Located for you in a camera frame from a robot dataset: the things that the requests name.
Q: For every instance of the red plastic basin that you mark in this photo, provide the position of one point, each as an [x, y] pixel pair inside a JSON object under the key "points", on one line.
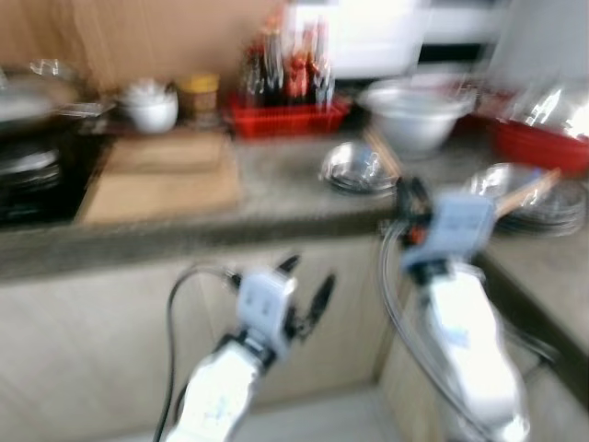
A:
{"points": [[538, 147]]}

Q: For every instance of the wooden chopsticks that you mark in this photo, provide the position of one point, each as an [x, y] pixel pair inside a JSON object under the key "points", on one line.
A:
{"points": [[382, 155], [529, 191]]}

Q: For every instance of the brown cardboard sheet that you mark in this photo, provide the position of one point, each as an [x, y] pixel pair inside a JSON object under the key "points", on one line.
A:
{"points": [[138, 37]]}

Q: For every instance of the red plastic basket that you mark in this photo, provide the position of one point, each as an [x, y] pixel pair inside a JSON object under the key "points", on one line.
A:
{"points": [[285, 120]]}

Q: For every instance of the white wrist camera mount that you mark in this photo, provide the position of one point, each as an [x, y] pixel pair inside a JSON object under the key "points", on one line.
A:
{"points": [[456, 226], [265, 299]]}

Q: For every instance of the steel pan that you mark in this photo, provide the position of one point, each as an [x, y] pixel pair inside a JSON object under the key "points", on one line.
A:
{"points": [[28, 101]]}

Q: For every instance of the white lidded ceramic pot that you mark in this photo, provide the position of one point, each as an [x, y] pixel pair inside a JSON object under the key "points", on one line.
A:
{"points": [[149, 110]]}

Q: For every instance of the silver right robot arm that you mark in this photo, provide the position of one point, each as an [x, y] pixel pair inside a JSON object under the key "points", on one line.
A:
{"points": [[469, 350]]}

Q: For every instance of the wooden cutting board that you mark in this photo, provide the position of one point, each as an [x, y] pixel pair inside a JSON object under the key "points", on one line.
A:
{"points": [[161, 180]]}

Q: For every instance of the bright white window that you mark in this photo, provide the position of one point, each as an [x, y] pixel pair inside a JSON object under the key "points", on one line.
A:
{"points": [[359, 37]]}

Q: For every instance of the beige kitchen base cabinet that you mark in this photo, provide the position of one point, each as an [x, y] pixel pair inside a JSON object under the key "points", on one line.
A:
{"points": [[92, 341]]}

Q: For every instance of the jar with yellow lid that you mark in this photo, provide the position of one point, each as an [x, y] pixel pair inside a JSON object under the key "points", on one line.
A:
{"points": [[198, 97]]}

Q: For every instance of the clear sauce bottle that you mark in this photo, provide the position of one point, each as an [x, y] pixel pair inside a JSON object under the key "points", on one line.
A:
{"points": [[324, 69]]}

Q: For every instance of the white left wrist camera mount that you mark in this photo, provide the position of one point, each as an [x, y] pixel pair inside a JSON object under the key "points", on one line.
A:
{"points": [[265, 299]]}

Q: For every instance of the black gas stove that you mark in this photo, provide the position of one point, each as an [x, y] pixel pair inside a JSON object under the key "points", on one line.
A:
{"points": [[37, 189]]}

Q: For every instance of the dark sauce bottle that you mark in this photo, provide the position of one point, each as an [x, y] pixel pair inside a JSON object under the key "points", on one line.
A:
{"points": [[262, 74]]}

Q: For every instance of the steel plates stack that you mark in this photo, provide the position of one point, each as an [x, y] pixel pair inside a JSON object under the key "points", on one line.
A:
{"points": [[552, 216], [350, 166]]}

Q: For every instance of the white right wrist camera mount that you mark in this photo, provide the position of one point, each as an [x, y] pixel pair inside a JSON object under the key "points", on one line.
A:
{"points": [[456, 226]]}

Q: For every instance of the large steel mixing bowl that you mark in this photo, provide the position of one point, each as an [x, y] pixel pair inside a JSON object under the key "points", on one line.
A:
{"points": [[414, 115]]}

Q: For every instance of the red sauce bottle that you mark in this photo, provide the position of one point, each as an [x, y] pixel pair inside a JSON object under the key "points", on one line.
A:
{"points": [[299, 74]]}

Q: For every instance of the steel dome lid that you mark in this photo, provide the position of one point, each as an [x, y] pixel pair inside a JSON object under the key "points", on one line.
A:
{"points": [[557, 109]]}

